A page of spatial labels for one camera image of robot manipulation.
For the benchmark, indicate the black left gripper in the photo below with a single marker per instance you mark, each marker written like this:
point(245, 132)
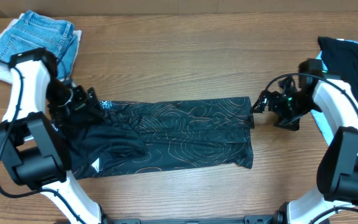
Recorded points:
point(82, 102)

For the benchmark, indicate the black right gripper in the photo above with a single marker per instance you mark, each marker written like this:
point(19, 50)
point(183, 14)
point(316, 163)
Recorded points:
point(293, 122)

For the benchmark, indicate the black printed cycling jersey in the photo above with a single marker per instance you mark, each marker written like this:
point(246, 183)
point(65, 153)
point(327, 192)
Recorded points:
point(136, 137)

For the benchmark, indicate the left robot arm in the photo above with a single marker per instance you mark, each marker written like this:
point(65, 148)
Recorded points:
point(34, 159)

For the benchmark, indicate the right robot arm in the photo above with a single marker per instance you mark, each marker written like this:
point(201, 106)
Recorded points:
point(315, 88)

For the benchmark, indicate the light blue t-shirt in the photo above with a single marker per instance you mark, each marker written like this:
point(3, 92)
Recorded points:
point(319, 117)

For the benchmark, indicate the folded blue denim jeans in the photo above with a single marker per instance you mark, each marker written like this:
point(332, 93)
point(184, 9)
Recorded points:
point(36, 40)

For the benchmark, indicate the plain black garment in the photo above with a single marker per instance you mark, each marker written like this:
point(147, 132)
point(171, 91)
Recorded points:
point(341, 56)

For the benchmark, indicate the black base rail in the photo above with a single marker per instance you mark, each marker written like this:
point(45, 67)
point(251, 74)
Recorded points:
point(248, 219)

